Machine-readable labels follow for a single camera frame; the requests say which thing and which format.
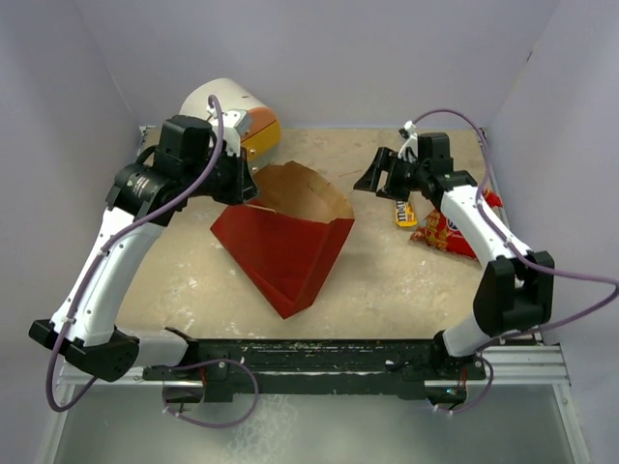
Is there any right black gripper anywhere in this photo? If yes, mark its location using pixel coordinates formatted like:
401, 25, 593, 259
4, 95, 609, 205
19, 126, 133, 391
355, 147, 428, 203

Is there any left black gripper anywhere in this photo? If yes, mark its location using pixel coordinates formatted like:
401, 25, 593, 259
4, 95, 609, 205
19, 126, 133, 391
185, 145, 260, 206

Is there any yellow m&m's pack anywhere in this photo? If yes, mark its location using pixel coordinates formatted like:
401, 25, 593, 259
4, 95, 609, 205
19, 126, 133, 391
395, 200, 418, 228

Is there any red brown paper bag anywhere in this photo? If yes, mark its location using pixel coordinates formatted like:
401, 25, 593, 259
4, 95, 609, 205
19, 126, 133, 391
211, 161, 355, 319

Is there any red candy bag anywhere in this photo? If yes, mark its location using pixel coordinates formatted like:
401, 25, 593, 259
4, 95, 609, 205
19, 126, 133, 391
410, 209, 478, 260

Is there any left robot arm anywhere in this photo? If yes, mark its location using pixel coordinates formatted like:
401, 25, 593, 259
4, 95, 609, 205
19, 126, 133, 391
28, 110, 258, 382

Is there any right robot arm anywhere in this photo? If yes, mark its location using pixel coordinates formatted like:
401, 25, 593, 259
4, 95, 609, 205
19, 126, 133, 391
354, 132, 554, 378

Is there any round mini drawer cabinet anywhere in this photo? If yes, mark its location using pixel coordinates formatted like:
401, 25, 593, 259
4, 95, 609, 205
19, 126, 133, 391
179, 78, 281, 173

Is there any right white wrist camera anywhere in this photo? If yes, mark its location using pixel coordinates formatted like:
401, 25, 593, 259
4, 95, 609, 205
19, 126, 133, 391
398, 121, 419, 162

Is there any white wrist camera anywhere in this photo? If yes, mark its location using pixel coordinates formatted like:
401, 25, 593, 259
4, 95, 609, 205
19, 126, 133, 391
222, 109, 252, 158
398, 121, 419, 162

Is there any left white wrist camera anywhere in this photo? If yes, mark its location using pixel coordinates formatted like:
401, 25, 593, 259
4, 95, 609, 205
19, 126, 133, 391
222, 109, 252, 158

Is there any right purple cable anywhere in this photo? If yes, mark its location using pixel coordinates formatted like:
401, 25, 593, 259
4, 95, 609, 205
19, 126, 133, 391
410, 108, 619, 347

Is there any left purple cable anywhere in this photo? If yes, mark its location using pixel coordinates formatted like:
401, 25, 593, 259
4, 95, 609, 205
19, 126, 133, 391
45, 95, 226, 413

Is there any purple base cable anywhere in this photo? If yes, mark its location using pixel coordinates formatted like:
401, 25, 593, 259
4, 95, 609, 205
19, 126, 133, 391
161, 358, 262, 430

